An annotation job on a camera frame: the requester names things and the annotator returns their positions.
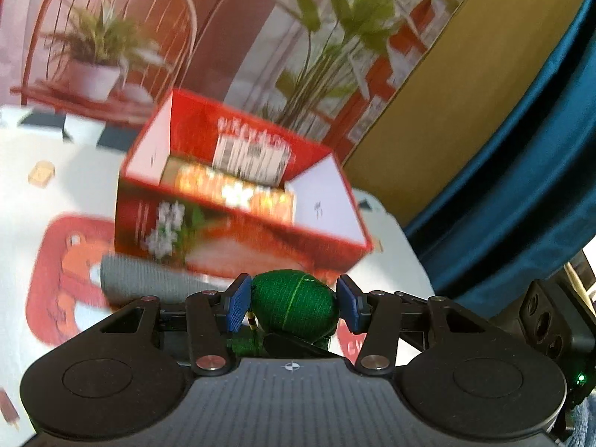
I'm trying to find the green sock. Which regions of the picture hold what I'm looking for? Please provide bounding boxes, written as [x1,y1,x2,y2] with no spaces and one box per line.
[227,271,340,357]

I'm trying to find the plant and chair wall poster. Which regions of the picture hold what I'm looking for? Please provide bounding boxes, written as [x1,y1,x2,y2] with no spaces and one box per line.
[0,0,494,159]

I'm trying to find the blue denim pants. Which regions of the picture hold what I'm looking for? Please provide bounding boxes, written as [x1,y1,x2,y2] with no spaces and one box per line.
[569,400,596,447]

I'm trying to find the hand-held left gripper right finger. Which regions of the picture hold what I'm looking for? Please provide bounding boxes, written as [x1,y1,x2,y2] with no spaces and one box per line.
[337,274,489,378]

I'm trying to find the bear print tablecloth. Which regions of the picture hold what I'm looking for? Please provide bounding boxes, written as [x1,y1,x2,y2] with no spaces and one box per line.
[0,105,436,434]

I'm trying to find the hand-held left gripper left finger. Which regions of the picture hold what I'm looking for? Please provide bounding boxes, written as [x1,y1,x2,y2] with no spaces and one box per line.
[100,274,254,378]

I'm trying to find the blue curtain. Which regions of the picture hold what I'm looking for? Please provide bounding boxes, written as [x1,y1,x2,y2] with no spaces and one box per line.
[403,0,596,299]

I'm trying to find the red strawberry print box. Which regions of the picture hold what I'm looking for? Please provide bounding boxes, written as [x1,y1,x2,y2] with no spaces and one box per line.
[114,88,374,278]

